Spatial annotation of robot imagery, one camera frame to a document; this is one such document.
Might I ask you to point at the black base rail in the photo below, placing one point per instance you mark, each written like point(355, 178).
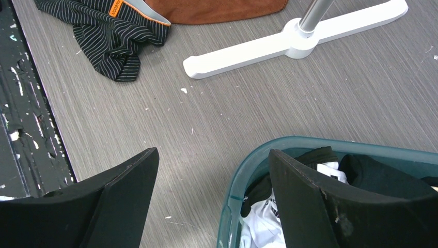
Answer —
point(34, 160)

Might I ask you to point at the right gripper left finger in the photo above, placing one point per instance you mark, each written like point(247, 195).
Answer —
point(105, 210)

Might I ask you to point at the white garment rack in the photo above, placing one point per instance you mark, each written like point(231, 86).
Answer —
point(298, 38)

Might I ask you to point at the black garment in basket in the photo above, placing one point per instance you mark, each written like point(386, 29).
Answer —
point(368, 174)

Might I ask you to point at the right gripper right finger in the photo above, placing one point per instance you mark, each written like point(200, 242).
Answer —
point(316, 210)

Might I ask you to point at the white black printed garment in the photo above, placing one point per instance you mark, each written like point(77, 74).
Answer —
point(260, 220)

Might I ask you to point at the brown towel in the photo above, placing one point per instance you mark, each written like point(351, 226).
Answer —
point(196, 12)

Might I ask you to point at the teal laundry basket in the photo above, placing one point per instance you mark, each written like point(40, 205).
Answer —
point(414, 162)

